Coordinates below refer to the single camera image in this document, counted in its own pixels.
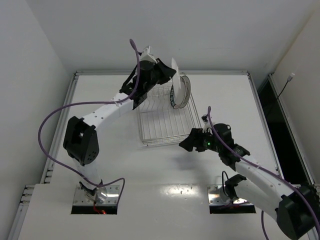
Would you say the white black ringed plate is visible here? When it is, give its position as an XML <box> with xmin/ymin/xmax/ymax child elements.
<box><xmin>179</xmin><ymin>75</ymin><xmax>191</xmax><ymax>109</ymax></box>

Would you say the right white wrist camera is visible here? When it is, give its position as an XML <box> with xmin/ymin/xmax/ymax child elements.
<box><xmin>201</xmin><ymin>114</ymin><xmax>212</xmax><ymax>133</ymax></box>

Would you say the blue rimmed plate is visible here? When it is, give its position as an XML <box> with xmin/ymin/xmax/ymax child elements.
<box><xmin>169</xmin><ymin>82</ymin><xmax>188</xmax><ymax>109</ymax></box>

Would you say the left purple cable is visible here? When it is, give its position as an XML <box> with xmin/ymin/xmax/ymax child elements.
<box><xmin>37</xmin><ymin>38</ymin><xmax>143</xmax><ymax>198</ymax></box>

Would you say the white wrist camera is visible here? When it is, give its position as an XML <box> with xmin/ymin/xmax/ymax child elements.
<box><xmin>139</xmin><ymin>45</ymin><xmax>157</xmax><ymax>64</ymax></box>
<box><xmin>201</xmin><ymin>114</ymin><xmax>212</xmax><ymax>133</ymax></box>

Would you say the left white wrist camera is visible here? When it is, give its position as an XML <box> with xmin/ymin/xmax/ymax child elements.
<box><xmin>139</xmin><ymin>45</ymin><xmax>157</xmax><ymax>64</ymax></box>

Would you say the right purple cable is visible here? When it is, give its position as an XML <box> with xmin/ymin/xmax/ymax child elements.
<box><xmin>206</xmin><ymin>106</ymin><xmax>320</xmax><ymax>240</ymax></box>

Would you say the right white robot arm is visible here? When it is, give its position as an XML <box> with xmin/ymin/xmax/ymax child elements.
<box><xmin>179</xmin><ymin>123</ymin><xmax>320</xmax><ymax>240</ymax></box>

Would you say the metal base plate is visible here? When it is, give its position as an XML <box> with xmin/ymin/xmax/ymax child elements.
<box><xmin>72</xmin><ymin>185</ymin><xmax>120</xmax><ymax>207</ymax></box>
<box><xmin>206</xmin><ymin>184</ymin><xmax>253</xmax><ymax>207</ymax></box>

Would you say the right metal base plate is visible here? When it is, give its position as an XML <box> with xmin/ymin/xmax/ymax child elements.
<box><xmin>206</xmin><ymin>184</ymin><xmax>253</xmax><ymax>207</ymax></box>

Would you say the silver wire dish rack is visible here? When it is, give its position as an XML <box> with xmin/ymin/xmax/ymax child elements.
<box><xmin>136</xmin><ymin>82</ymin><xmax>201</xmax><ymax>147</ymax></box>

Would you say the orange sunburst plate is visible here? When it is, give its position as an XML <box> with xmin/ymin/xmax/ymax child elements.
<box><xmin>171</xmin><ymin>58</ymin><xmax>181</xmax><ymax>92</ymax></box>

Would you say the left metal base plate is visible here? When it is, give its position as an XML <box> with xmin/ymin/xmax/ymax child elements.
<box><xmin>72</xmin><ymin>185</ymin><xmax>120</xmax><ymax>207</ymax></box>

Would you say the purple cable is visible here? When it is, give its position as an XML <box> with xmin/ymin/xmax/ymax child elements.
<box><xmin>37</xmin><ymin>38</ymin><xmax>143</xmax><ymax>198</ymax></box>
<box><xmin>206</xmin><ymin>106</ymin><xmax>320</xmax><ymax>240</ymax></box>

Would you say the black wall cable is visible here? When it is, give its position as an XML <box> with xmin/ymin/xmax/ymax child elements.
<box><xmin>276</xmin><ymin>72</ymin><xmax>296</xmax><ymax>100</ymax></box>

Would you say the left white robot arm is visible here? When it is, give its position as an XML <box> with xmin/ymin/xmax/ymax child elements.
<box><xmin>63</xmin><ymin>58</ymin><xmax>178</xmax><ymax>202</ymax></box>

